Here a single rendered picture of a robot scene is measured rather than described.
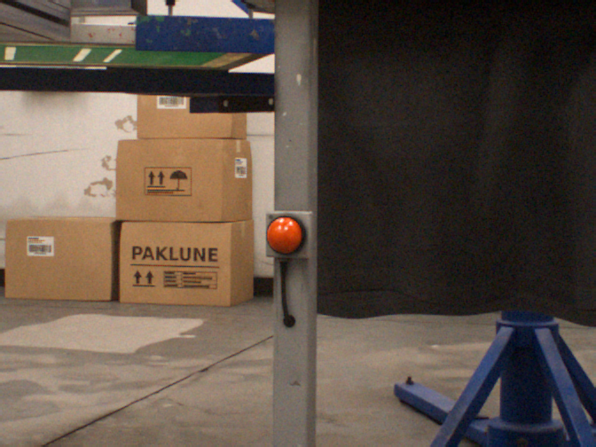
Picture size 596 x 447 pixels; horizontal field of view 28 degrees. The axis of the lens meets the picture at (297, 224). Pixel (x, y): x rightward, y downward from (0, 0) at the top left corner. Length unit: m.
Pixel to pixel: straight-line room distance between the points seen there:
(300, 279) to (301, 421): 0.16
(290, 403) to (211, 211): 4.74
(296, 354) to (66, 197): 5.62
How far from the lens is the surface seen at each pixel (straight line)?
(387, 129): 1.56
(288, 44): 1.31
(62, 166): 6.90
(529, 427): 2.89
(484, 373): 2.79
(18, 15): 1.55
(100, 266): 6.31
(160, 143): 6.15
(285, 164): 1.30
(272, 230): 1.27
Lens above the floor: 0.73
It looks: 3 degrees down
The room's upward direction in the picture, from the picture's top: straight up
